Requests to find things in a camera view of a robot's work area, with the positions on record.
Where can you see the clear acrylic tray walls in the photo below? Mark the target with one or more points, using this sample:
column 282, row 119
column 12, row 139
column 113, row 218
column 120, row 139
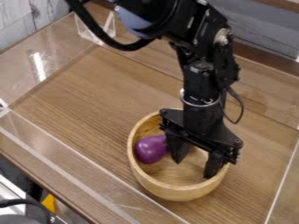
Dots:
column 80, row 100

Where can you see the clear acrylic corner bracket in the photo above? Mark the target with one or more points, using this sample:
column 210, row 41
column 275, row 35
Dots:
column 99, row 34

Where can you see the yellow black machine base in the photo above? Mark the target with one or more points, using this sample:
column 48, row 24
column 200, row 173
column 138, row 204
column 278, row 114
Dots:
column 39, row 214

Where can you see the purple toy eggplant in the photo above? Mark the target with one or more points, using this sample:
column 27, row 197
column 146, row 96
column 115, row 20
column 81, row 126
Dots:
column 151, row 149

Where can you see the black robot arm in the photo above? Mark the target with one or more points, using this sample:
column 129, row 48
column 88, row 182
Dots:
column 199, row 35

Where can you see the brown wooden bowl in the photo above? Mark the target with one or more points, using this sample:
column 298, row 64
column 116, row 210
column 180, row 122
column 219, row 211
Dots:
column 175, row 182

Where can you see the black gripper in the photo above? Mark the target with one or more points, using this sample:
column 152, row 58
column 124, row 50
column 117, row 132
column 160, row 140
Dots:
column 199, row 126

